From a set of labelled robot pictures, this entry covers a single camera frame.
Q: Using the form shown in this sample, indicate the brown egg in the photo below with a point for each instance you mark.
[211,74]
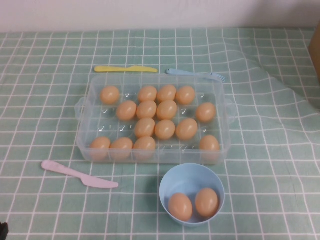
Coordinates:
[180,207]
[146,109]
[206,202]
[109,94]
[121,148]
[144,147]
[147,93]
[126,110]
[165,129]
[186,128]
[209,145]
[185,95]
[100,147]
[145,127]
[166,93]
[167,110]
[205,112]

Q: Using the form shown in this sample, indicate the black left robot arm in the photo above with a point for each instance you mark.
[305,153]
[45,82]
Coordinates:
[3,231]

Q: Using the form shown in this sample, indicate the clear plastic egg box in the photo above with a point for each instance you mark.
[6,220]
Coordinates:
[110,120]

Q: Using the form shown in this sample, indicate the brown cardboard box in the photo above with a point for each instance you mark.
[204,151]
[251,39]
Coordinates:
[315,45]

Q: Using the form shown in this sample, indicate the blue plastic fork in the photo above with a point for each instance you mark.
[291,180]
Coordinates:
[190,74]

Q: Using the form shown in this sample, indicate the blue plastic bowl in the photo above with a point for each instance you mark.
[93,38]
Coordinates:
[190,177]

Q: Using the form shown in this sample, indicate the yellow plastic knife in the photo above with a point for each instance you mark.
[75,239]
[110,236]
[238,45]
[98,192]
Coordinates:
[117,68]

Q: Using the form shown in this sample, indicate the pink plastic knife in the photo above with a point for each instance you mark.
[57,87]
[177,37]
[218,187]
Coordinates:
[75,176]

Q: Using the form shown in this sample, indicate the green checked tablecloth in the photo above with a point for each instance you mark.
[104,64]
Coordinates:
[37,112]

